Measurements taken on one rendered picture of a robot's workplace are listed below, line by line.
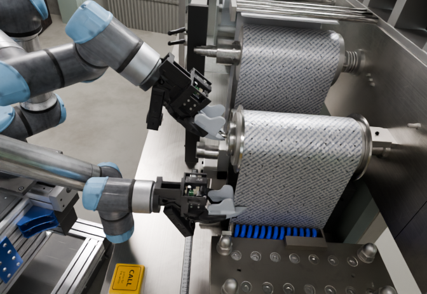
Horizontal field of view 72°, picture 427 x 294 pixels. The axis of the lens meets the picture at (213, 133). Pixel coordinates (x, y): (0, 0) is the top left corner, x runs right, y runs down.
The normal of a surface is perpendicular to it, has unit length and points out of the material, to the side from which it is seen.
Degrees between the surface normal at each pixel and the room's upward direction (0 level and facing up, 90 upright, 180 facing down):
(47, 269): 0
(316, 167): 90
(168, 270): 0
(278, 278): 0
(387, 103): 90
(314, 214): 90
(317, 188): 90
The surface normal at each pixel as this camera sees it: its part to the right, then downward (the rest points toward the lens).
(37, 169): 0.63, 0.32
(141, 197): 0.04, -0.12
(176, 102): -0.01, 0.63
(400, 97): -1.00, -0.07
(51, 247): 0.07, -0.77
